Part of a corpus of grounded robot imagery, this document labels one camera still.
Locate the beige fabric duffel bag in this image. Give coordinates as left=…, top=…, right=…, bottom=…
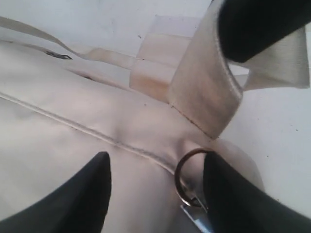
left=0, top=5, right=311, bottom=233

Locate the brass zipper pull ring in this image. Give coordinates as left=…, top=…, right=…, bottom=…
left=174, top=148, right=212, bottom=210

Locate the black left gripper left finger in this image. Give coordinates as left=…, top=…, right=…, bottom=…
left=0, top=152, right=111, bottom=233

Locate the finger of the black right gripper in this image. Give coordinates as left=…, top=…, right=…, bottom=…
left=210, top=0, right=311, bottom=63

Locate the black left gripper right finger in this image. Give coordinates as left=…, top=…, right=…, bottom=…
left=203, top=152, right=311, bottom=233

